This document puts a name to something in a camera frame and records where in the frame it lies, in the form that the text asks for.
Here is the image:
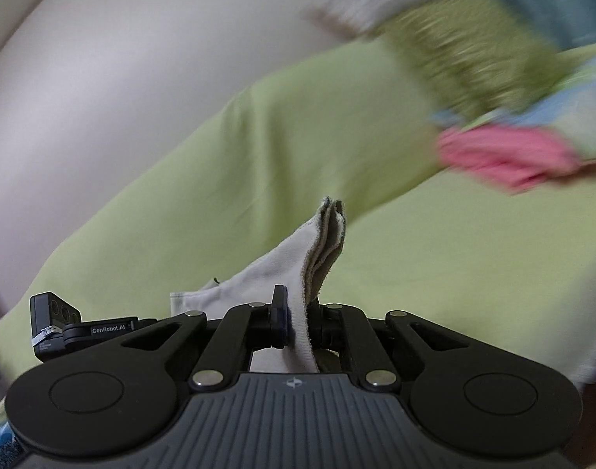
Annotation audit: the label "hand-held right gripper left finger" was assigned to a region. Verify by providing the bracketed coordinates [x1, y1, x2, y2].
[120, 285, 291, 392]

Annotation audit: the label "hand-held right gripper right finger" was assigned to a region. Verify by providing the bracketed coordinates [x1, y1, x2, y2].
[310, 304, 475, 392]

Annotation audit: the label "beige pants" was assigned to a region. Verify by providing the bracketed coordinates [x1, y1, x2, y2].
[170, 196, 348, 374]

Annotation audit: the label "green covered sofa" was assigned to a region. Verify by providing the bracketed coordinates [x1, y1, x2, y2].
[0, 41, 596, 450]

